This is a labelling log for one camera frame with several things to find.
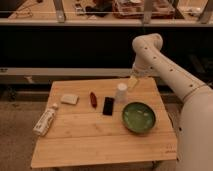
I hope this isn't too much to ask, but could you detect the black rectangular bar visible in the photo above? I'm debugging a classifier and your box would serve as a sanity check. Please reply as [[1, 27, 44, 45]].
[[103, 97, 114, 116]]

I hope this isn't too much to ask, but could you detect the green ceramic bowl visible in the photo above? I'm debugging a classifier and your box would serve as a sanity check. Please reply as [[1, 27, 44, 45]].
[[122, 102, 156, 134]]

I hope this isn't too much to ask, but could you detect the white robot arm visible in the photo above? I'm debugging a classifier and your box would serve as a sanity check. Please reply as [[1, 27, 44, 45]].
[[132, 33, 213, 171]]

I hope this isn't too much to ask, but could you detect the dark red oblong object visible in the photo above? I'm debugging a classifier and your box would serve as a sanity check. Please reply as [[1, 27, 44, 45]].
[[90, 92, 97, 108]]

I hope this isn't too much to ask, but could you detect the wooden shelf with clutter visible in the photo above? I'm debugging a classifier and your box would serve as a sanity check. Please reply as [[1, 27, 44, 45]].
[[0, 0, 213, 27]]

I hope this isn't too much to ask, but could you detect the white sponge block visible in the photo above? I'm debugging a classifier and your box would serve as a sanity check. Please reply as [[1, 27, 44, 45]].
[[61, 94, 78, 105]]

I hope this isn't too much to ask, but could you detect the white plastic bottle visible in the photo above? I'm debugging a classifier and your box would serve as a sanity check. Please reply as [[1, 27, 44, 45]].
[[33, 103, 58, 136]]

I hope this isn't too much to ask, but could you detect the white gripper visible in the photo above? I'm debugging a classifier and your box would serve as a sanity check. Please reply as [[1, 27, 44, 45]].
[[127, 66, 148, 90]]

